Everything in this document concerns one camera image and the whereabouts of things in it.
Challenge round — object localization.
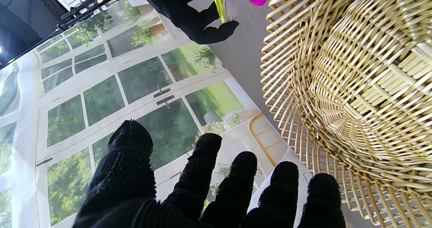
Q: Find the black metal backdrop frame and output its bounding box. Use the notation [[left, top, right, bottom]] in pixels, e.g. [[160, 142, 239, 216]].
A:
[[0, 0, 135, 70]]

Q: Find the oval woven wicker basket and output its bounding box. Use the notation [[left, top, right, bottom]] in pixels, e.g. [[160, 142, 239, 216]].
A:
[[260, 0, 432, 228]]

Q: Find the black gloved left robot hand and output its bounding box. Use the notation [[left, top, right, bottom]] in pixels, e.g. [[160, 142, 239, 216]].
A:
[[73, 119, 346, 228]]

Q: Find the yellow culture dish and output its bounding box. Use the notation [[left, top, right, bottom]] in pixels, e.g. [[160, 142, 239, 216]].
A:
[[210, 0, 237, 23]]

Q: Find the printed sunroom backdrop banner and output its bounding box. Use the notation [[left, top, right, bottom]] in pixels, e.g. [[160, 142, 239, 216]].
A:
[[0, 0, 304, 228]]

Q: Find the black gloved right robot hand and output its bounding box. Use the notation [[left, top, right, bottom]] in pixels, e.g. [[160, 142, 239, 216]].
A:
[[132, 0, 240, 45]]

